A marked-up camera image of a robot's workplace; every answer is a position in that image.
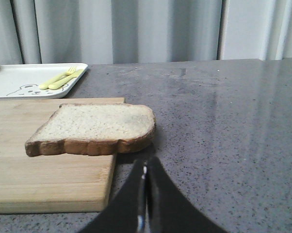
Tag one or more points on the yellow plastic fork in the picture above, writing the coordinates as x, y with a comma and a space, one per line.
46, 84

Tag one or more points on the grey curtain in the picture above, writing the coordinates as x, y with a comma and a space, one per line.
143, 31

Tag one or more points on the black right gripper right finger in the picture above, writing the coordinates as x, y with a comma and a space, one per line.
169, 211

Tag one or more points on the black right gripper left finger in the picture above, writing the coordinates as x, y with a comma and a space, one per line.
126, 212

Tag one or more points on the yellow plastic knife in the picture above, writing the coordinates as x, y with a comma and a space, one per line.
63, 81

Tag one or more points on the white bear-print tray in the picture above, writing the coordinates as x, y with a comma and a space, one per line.
22, 81

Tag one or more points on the white bread slice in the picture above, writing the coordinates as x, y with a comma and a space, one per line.
94, 129

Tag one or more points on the wooden cutting board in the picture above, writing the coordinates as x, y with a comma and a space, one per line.
48, 184

